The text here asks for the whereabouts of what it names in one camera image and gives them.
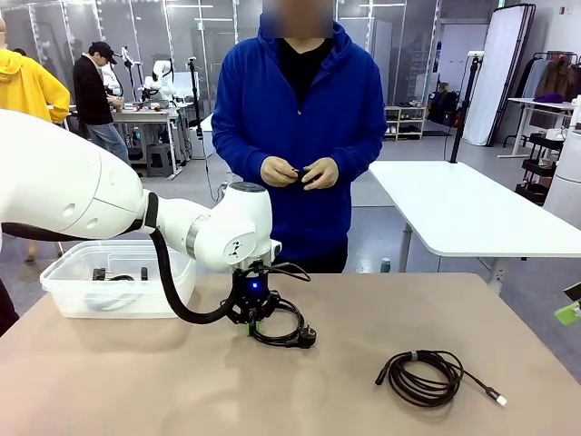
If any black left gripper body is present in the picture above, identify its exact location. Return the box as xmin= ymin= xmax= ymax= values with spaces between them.
xmin=231 ymin=267 xmax=272 ymax=319

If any black power cord round plug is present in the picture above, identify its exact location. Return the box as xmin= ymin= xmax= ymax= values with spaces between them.
xmin=248 ymin=294 xmax=320 ymax=351

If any thick black power cord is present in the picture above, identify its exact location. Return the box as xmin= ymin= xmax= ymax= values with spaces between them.
xmin=84 ymin=266 xmax=150 ymax=313

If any black braided cable white tip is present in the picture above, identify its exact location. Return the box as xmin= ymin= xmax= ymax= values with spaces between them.
xmin=375 ymin=348 xmax=508 ymax=408

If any person's right hand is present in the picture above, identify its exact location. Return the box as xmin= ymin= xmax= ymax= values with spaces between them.
xmin=261 ymin=155 xmax=300 ymax=188

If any person's left hand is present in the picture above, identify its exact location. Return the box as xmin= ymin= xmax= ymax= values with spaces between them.
xmin=300 ymin=157 xmax=340 ymax=191

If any black utility cart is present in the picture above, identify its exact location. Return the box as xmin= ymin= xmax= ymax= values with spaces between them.
xmin=515 ymin=131 xmax=566 ymax=206

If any clear plastic storage container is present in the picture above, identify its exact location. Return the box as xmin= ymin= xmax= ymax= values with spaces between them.
xmin=39 ymin=239 xmax=197 ymax=319

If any large white table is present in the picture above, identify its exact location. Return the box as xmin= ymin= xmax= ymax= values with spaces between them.
xmin=368 ymin=160 xmax=581 ymax=294

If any grey plastic stool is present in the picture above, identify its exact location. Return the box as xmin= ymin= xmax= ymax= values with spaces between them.
xmin=145 ymin=144 xmax=174 ymax=178

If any white background table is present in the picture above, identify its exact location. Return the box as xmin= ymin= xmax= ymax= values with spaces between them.
xmin=198 ymin=112 xmax=232 ymax=201

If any person in blue hoodie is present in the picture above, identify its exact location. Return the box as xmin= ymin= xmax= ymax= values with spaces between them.
xmin=211 ymin=0 xmax=388 ymax=274

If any tall black stand pole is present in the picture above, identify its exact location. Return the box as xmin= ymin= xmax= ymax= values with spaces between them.
xmin=448 ymin=50 xmax=486 ymax=164

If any small white desk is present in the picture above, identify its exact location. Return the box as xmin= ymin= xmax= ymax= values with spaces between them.
xmin=497 ymin=96 xmax=580 ymax=159

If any background work desk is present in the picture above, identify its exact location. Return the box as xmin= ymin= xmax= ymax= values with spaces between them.
xmin=111 ymin=102 xmax=194 ymax=181

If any black background tripod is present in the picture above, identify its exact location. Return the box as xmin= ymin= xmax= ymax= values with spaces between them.
xmin=186 ymin=55 xmax=205 ymax=140

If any clothing rack with clothes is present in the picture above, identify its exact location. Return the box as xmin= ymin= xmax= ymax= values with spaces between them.
xmin=515 ymin=50 xmax=581 ymax=104

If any white folding screen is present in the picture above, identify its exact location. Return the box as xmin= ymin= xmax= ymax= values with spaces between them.
xmin=461 ymin=3 xmax=537 ymax=147

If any wooden shoe rack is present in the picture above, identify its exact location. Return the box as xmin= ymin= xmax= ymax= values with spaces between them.
xmin=384 ymin=104 xmax=428 ymax=141

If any man in black jacket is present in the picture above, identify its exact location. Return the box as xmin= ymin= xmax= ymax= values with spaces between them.
xmin=72 ymin=40 xmax=133 ymax=167

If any slim white background robot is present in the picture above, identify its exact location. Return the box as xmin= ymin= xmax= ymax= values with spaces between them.
xmin=120 ymin=45 xmax=139 ymax=99

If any thin black camera cable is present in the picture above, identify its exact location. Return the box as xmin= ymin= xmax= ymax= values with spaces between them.
xmin=253 ymin=262 xmax=312 ymax=283

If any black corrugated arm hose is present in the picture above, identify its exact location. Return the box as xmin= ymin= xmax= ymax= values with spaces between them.
xmin=0 ymin=192 xmax=249 ymax=326

